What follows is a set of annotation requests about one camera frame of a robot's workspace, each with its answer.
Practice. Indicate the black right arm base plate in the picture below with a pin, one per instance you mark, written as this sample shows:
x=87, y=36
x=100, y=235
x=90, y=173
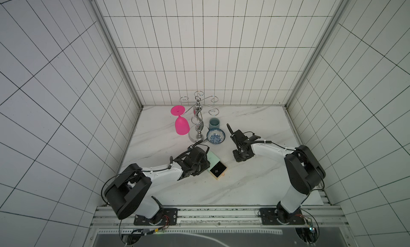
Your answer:
x=275, y=217

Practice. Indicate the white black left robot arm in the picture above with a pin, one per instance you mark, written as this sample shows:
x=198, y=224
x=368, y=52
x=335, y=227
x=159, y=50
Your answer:
x=127, y=192

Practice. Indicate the mint green jewelry box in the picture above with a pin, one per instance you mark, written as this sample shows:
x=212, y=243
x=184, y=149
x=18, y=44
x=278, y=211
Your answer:
x=212, y=159

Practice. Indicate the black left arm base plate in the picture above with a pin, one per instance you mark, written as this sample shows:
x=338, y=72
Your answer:
x=166, y=216

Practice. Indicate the silver metal glass rack stand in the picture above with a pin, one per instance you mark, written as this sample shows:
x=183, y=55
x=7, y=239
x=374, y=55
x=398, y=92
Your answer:
x=198, y=132

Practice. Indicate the aluminium mounting rail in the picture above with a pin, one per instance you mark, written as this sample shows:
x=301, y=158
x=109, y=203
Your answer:
x=219, y=219

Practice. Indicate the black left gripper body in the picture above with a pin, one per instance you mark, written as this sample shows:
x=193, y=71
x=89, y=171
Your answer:
x=198, y=168

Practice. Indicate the teal ceramic cup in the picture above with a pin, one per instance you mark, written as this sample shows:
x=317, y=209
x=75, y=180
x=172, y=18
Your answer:
x=214, y=123

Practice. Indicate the pink plastic wine glass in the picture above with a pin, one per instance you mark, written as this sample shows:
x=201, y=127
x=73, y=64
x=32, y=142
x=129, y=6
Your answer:
x=181, y=124

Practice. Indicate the blue white porcelain bowl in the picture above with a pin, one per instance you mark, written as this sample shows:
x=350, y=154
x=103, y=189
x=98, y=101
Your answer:
x=216, y=136

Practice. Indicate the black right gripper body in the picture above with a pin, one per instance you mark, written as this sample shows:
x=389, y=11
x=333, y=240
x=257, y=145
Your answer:
x=237, y=139

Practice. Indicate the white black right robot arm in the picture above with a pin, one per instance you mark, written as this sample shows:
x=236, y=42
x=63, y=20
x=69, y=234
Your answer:
x=304, y=171

